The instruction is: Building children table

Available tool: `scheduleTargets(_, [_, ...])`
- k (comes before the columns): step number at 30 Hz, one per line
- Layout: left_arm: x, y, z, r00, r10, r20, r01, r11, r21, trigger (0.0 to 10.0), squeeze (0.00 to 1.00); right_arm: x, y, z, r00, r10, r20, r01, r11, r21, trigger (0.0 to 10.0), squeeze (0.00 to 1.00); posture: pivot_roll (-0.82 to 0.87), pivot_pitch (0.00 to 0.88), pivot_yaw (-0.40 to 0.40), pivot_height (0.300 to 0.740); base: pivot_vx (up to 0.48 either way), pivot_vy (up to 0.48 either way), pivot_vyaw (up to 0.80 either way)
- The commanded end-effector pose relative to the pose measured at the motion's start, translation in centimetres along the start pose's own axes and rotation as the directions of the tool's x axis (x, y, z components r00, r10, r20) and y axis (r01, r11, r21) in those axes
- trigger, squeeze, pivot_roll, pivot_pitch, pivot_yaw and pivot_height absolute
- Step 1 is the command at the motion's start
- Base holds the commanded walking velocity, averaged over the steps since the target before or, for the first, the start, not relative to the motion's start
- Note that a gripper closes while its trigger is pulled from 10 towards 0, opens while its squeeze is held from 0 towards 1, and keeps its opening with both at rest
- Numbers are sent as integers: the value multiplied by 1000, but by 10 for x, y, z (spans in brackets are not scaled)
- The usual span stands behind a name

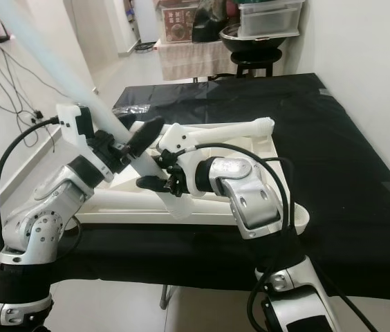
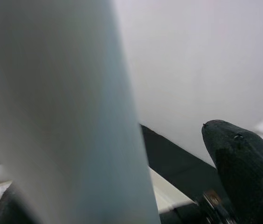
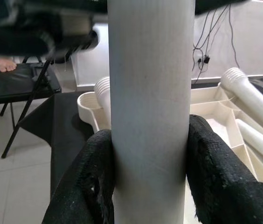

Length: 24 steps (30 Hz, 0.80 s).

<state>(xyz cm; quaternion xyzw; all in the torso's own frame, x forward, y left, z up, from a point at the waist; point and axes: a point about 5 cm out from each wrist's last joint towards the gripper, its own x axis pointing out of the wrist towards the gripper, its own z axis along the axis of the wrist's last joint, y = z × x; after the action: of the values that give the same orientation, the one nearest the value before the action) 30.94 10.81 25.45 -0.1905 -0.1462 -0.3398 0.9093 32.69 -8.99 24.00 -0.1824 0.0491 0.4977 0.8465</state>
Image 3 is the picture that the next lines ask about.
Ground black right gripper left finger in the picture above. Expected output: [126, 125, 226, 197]
[42, 129, 116, 224]

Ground thin black wall cable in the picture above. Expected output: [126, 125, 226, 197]
[192, 9, 216, 73]
[228, 6, 240, 69]
[192, 4, 230, 81]

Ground white plastic children table top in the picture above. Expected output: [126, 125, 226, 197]
[77, 80, 263, 224]

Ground barefoot person in dark clothes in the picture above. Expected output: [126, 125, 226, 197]
[0, 0, 99, 74]

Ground black folding chair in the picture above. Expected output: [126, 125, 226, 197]
[0, 55, 62, 159]

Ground white plastic table leg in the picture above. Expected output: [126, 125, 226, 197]
[235, 119, 263, 170]
[93, 76, 111, 119]
[107, 0, 196, 224]
[220, 67, 263, 140]

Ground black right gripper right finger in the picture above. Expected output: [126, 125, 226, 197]
[186, 114, 263, 224]

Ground black tablecloth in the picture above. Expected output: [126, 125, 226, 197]
[18, 78, 263, 199]

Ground black items on wall ledge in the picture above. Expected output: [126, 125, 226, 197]
[195, 0, 249, 15]

